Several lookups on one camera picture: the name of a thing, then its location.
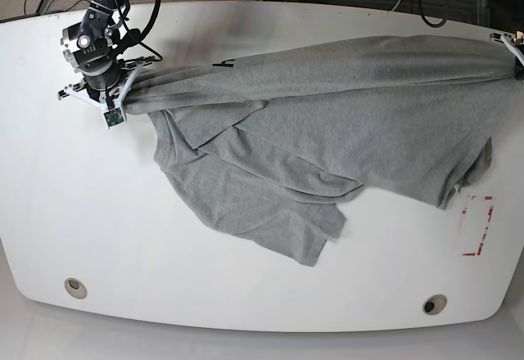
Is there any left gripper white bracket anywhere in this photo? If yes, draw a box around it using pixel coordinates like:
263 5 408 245
490 31 524 80

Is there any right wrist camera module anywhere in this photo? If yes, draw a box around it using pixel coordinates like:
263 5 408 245
102 107 126 129

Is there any red tape rectangle marking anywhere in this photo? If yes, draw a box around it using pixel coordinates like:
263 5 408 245
458 196 495 257

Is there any right table cable grommet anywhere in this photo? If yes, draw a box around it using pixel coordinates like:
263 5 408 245
422 295 447 316

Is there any grey T-shirt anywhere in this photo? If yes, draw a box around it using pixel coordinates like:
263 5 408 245
124 35 523 266

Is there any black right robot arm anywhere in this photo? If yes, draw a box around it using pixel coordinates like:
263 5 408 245
58 0 162 114

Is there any table cable grommet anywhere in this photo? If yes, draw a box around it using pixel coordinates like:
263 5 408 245
64 278 88 299
422 295 447 316

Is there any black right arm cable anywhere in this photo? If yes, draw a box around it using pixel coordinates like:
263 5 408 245
104 0 163 61

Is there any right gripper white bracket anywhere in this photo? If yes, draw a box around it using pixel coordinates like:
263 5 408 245
57 55 161 110

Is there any left table cable grommet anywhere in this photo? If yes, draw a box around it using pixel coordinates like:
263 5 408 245
64 278 88 299

